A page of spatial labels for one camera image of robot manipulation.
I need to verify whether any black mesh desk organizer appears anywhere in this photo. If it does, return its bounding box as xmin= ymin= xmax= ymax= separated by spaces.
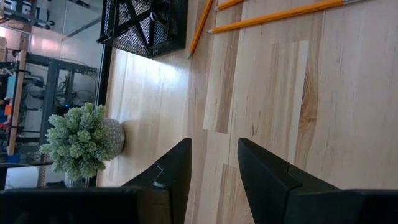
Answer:
xmin=96 ymin=0 xmax=189 ymax=59

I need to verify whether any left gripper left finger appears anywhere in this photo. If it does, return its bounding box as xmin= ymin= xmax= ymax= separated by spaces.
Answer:
xmin=0 ymin=138 xmax=192 ymax=224

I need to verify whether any grey metal desk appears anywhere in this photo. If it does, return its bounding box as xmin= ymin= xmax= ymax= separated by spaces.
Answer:
xmin=26 ymin=51 xmax=100 ymax=150

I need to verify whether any yellow wooden pencil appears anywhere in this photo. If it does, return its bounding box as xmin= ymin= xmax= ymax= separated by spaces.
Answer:
xmin=187 ymin=0 xmax=215 ymax=60
xmin=213 ymin=0 xmax=245 ymax=12
xmin=206 ymin=0 xmax=368 ymax=35

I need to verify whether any wooden shelf post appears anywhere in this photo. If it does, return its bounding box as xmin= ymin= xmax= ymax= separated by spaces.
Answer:
xmin=6 ymin=32 xmax=28 ymax=156

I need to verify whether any black aluminium table frame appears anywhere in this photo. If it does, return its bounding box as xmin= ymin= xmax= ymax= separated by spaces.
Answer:
xmin=93 ymin=45 xmax=113 ymax=188

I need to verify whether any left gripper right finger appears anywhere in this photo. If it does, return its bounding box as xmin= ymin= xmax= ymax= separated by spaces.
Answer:
xmin=238 ymin=138 xmax=398 ymax=224

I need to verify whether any green artificial potted plant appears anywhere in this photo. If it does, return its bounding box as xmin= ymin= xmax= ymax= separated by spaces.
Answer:
xmin=39 ymin=101 xmax=126 ymax=182

